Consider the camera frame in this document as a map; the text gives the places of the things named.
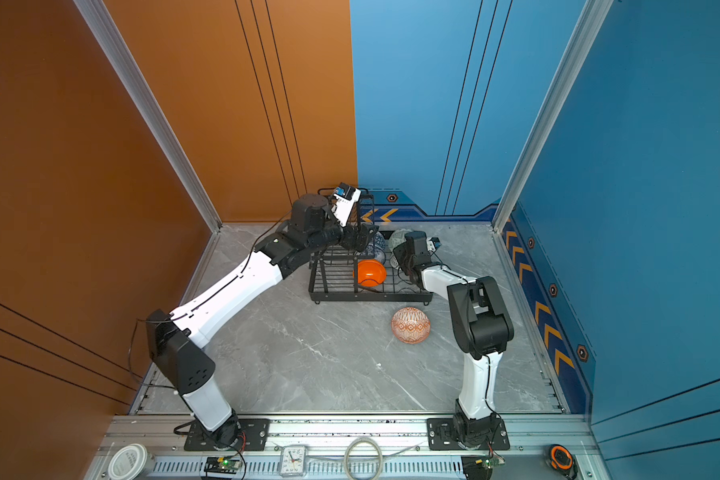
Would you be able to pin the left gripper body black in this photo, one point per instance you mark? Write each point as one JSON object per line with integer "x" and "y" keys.
{"x": 348, "y": 240}

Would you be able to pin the black wire dish rack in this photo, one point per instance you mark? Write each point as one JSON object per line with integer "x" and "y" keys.
{"x": 332, "y": 271}

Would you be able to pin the green patterned bowl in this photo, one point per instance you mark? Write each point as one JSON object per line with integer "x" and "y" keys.
{"x": 397, "y": 238}

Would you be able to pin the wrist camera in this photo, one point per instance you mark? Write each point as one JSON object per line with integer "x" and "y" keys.
{"x": 433, "y": 244}
{"x": 345, "y": 197}

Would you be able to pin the right circuit board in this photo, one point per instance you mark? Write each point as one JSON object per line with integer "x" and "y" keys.
{"x": 491, "y": 461}

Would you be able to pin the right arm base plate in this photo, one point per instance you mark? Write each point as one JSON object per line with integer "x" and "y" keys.
{"x": 442, "y": 436}

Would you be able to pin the small white clock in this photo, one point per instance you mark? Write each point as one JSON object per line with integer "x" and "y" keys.
{"x": 293, "y": 462}

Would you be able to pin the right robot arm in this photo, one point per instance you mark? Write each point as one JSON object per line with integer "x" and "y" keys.
{"x": 482, "y": 329}

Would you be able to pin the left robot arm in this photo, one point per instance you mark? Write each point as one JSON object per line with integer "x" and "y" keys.
{"x": 177, "y": 340}

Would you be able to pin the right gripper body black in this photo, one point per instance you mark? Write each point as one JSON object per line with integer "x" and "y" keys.
{"x": 407, "y": 264}

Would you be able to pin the blue geometric pattern bowl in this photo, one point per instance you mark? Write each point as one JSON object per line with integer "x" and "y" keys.
{"x": 377, "y": 247}

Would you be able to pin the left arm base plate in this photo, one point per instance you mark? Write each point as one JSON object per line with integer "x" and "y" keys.
{"x": 252, "y": 433}

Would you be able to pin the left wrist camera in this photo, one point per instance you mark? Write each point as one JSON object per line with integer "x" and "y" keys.
{"x": 345, "y": 197}

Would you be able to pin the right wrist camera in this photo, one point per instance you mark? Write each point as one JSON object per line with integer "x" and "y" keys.
{"x": 433, "y": 244}

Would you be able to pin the red patterned bowl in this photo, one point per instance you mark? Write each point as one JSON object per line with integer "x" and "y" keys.
{"x": 410, "y": 325}

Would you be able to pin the left green circuit board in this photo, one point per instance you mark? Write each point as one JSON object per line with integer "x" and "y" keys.
{"x": 224, "y": 467}

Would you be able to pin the white round lid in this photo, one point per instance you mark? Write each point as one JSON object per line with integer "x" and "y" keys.
{"x": 128, "y": 463}

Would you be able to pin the orange black tape measure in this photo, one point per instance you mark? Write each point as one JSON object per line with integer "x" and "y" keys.
{"x": 562, "y": 461}

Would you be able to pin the orange plastic bowl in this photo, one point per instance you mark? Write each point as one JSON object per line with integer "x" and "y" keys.
{"x": 370, "y": 273}

